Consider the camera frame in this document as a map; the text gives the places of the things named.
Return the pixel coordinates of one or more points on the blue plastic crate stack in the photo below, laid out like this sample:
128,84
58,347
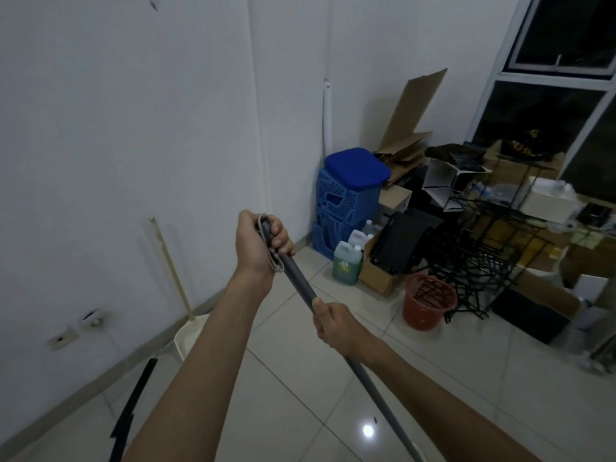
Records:
339,211

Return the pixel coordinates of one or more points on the black folded bag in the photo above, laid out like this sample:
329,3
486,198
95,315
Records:
402,240

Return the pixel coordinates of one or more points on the person's right hand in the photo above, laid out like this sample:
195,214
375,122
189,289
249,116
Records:
344,329

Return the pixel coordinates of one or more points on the white open box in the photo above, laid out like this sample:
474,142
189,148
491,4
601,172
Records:
445,180

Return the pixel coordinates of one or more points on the person's left hand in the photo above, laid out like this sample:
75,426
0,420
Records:
252,245

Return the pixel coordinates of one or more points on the brown cardboard sheets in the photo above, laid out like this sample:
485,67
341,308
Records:
409,125

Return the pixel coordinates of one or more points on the white window frame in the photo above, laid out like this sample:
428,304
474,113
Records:
544,76

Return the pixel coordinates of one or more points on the white wall socket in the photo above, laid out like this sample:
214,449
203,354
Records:
63,338
94,320

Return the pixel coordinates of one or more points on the white plastic jug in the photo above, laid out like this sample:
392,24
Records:
358,238

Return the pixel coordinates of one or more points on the person's left fingers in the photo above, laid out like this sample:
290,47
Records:
283,238

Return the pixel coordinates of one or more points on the green detergent jug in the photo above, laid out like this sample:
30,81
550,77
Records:
347,262

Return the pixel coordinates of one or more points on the white rectangular box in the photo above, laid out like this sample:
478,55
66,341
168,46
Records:
548,199

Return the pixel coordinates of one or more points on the person's right forearm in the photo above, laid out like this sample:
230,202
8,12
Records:
433,408

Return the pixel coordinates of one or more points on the blue lid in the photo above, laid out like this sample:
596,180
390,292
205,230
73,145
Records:
357,169

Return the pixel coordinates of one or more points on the red plastic basket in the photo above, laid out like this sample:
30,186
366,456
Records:
427,300

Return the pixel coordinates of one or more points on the person's left forearm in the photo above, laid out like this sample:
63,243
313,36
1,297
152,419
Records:
202,375

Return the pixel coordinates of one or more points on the brown cardboard box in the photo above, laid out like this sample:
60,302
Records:
380,276

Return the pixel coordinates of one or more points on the person's right thumb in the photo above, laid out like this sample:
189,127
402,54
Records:
321,304

